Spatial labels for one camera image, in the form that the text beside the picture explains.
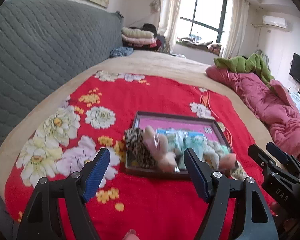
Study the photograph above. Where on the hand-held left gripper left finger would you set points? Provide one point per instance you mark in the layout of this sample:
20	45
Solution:
96	175

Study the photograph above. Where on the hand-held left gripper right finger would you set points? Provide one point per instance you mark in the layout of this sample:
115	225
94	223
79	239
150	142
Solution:
196	175

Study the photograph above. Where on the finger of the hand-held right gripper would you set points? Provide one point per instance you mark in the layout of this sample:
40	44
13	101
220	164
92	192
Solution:
277	151
261	158

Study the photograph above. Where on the white floral cloth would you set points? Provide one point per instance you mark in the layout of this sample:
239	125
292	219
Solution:
212	152

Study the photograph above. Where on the green tissue pack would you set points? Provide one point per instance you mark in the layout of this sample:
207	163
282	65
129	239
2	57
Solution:
190	142

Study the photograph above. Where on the green egg-shaped sponge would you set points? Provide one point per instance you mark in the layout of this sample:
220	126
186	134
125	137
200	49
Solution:
226	148

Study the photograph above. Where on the dark cardboard box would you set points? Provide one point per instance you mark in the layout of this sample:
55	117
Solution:
150	173

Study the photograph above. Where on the leopard print scrunchie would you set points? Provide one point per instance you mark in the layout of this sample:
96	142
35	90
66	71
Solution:
140	152

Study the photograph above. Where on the person's right hand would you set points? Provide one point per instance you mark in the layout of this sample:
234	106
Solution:
275	208

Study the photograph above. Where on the person's left hand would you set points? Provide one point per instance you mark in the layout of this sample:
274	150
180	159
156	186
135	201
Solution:
131	235

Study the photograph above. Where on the pink book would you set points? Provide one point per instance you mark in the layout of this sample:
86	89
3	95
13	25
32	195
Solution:
185	125

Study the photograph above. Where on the pink quilt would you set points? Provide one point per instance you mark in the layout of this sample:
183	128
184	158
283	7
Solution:
252	92

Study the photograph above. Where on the red floral blanket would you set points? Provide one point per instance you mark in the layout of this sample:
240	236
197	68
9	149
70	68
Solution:
165	100

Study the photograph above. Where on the green garment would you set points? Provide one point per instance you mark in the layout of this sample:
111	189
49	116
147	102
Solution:
255	65

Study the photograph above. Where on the beige bed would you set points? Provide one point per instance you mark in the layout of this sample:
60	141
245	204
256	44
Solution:
165	62

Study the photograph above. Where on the dark patterned cloths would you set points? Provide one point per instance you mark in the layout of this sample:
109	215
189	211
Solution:
212	47

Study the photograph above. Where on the blue patterned cloth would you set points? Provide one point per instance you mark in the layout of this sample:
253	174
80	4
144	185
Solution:
121	52

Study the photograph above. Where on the cream curtain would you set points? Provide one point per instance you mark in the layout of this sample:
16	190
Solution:
170	17
235	30

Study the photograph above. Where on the white air conditioner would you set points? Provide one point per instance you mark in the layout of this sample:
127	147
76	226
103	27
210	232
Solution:
275	21

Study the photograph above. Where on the grey quilted headboard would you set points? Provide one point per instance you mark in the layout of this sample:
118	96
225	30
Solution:
40	55

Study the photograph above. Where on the dark red clothes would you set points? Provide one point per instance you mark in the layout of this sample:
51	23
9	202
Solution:
158	43

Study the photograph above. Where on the cream folded blanket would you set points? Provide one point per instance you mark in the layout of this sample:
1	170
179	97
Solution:
137	32

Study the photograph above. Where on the black cloth pile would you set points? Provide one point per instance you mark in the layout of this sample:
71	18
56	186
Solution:
148	27

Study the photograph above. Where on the dark framed window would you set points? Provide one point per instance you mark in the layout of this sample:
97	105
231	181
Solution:
207	10

